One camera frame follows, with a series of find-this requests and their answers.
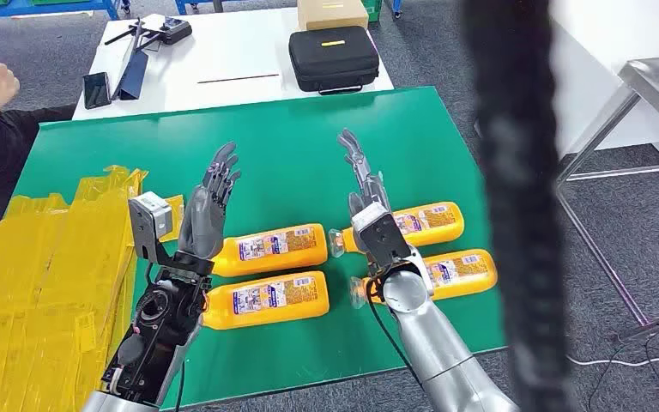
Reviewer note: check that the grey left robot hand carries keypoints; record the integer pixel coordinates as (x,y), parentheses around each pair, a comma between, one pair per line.
(204,222)

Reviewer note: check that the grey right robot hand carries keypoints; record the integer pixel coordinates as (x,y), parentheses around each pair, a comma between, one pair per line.
(369,190)

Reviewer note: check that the orange bottle with clear cap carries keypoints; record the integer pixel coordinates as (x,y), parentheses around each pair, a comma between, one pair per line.
(460,273)
(432,224)
(267,301)
(272,250)

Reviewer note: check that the green table mat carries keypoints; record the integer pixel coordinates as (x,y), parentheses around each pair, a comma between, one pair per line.
(284,159)

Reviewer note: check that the black carrying case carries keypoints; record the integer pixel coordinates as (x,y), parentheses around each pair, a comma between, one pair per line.
(332,59)

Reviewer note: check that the thin black rod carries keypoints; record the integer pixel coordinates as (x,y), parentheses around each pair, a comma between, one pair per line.
(238,78)

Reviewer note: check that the tablet with blue cover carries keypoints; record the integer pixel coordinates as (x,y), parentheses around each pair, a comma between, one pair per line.
(133,77)

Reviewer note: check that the black smartphone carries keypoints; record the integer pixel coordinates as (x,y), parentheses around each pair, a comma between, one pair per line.
(97,90)

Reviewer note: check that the white table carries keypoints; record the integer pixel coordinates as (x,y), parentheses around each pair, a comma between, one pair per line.
(233,51)

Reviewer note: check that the cardboard box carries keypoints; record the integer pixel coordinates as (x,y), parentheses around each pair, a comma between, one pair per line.
(332,14)

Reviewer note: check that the black remote controller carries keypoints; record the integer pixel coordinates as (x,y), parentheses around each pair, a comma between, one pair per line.
(173,29)

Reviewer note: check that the person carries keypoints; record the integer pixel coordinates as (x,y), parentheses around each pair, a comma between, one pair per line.
(0,170)

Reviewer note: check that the white cabinet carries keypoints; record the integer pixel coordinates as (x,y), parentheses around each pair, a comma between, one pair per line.
(602,57)

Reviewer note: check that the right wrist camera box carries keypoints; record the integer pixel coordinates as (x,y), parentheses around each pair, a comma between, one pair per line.
(383,236)

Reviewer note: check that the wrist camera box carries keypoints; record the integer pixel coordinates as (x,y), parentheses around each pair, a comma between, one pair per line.
(383,236)
(150,213)

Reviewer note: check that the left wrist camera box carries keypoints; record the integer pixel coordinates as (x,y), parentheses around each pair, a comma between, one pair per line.
(150,213)

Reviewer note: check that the blue rack frame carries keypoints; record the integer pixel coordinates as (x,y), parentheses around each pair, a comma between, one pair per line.
(51,7)

